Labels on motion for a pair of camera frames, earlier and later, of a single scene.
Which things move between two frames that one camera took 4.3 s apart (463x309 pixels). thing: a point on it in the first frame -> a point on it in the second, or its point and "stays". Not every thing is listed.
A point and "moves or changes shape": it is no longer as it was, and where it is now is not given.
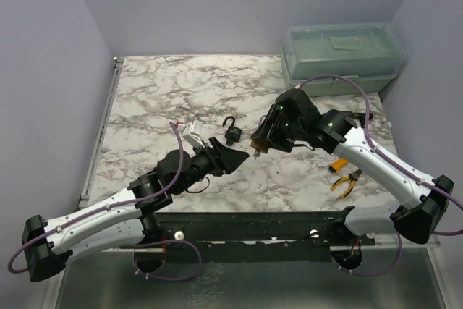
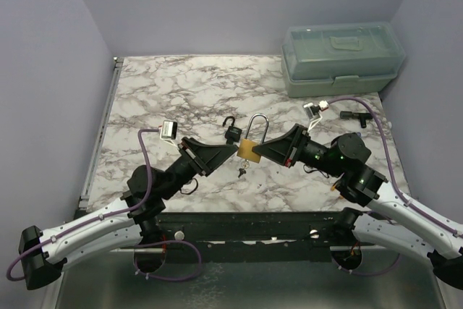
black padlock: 232,132 stays
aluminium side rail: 84,200 stays
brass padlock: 260,146 moves or changes shape
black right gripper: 274,116 -> 283,149
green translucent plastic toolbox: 370,52 stays
